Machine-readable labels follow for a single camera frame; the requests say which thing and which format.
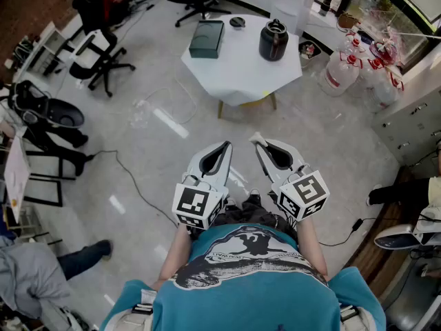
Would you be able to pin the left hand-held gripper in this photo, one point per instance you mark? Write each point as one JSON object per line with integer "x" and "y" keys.
{"x": 193, "y": 202}

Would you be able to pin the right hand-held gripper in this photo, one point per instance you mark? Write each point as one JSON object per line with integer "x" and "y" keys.
{"x": 306, "y": 191}

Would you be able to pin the person's left forearm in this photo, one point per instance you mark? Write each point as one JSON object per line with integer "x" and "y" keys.
{"x": 174, "y": 253}

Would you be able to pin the person's right forearm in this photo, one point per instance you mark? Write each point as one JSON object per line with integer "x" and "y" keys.
{"x": 311, "y": 247}

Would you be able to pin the person's dark trousers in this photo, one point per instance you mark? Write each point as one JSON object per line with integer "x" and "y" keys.
{"x": 251, "y": 212}

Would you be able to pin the white octagonal table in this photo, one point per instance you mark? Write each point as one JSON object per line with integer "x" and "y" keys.
{"x": 241, "y": 71}

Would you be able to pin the clear water jug red cap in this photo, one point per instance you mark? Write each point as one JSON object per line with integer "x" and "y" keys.
{"x": 382, "y": 88}
{"x": 339, "y": 76}
{"x": 355, "y": 45}

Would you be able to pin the black trash bin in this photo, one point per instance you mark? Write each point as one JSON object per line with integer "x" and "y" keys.
{"x": 310, "y": 50}

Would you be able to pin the dark green box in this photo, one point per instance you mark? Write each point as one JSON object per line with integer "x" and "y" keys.
{"x": 206, "y": 38}

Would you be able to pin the grey filing cabinet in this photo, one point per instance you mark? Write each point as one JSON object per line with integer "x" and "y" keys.
{"x": 410, "y": 126}

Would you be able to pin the person's teal printed shirt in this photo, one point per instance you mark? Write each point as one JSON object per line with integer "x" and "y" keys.
{"x": 248, "y": 295}

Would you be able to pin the white grey office chair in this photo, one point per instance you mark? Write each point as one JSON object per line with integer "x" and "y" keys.
{"x": 396, "y": 238}

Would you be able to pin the black round lid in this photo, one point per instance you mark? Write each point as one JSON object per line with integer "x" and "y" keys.
{"x": 237, "y": 21}

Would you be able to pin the red glass bowl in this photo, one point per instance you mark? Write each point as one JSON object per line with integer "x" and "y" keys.
{"x": 383, "y": 50}

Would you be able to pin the brown woven basket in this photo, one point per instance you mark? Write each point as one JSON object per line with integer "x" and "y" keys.
{"x": 347, "y": 21}

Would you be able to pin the black thermos flask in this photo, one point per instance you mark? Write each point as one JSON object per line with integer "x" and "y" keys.
{"x": 325, "y": 7}

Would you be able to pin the white-backed black office chair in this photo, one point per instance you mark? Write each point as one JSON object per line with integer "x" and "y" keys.
{"x": 89, "y": 52}

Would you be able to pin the black high-back office chair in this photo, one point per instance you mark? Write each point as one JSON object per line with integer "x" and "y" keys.
{"x": 87, "y": 9}

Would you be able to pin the white shelf unit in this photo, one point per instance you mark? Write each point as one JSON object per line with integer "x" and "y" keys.
{"x": 44, "y": 47}

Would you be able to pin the black metal stool frame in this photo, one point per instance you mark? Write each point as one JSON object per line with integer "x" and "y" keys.
{"x": 60, "y": 178}

